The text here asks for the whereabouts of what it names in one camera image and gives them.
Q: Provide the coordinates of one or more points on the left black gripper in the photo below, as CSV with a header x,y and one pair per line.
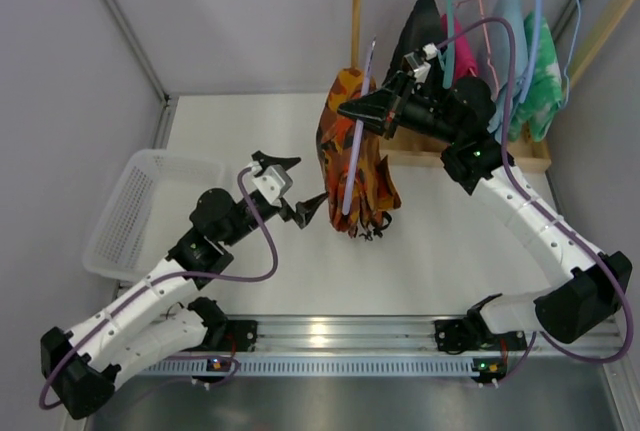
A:
x,y
285,195

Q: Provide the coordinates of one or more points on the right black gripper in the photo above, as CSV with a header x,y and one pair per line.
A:
x,y
393,114

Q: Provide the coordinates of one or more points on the lilac plastic hanger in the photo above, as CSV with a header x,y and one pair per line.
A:
x,y
357,137

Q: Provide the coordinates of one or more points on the orange camouflage trousers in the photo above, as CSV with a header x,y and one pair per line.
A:
x,y
365,211

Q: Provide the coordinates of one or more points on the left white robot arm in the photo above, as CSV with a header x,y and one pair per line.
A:
x,y
162,314

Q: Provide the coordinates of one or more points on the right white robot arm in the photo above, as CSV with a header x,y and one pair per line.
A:
x,y
584,284

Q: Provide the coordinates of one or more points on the teal plastic hanger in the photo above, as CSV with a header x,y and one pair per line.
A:
x,y
447,52

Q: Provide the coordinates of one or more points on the black trousers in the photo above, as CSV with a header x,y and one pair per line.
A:
x,y
423,26

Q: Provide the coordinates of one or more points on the magenta trousers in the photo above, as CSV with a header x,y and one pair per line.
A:
x,y
465,62

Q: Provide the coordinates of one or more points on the light blue trousers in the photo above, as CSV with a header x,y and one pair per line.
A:
x,y
511,11

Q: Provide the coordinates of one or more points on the blue plastic hanger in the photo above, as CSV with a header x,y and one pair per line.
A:
x,y
528,75

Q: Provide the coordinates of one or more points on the white plastic basket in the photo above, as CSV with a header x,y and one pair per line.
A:
x,y
148,211

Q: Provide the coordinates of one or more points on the wooden clothes rack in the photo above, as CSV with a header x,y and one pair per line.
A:
x,y
460,118

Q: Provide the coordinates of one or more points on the green tie-dye garment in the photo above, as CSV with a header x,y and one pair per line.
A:
x,y
545,96

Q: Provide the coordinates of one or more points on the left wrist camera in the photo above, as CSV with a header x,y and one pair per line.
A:
x,y
272,181

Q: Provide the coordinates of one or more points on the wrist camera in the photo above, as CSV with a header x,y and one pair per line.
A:
x,y
272,181
418,63

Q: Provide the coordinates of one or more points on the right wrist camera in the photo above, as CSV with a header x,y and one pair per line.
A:
x,y
418,63

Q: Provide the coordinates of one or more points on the pink wire hanger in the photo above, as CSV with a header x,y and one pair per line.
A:
x,y
488,64

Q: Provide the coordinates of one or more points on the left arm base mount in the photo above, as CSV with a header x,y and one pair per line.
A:
x,y
239,335

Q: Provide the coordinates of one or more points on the grey slotted cable duct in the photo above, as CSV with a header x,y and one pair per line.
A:
x,y
255,365

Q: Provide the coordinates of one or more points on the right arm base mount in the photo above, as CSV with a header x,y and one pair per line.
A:
x,y
459,335

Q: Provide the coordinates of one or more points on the light blue wire hanger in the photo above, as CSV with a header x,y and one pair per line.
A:
x,y
571,14

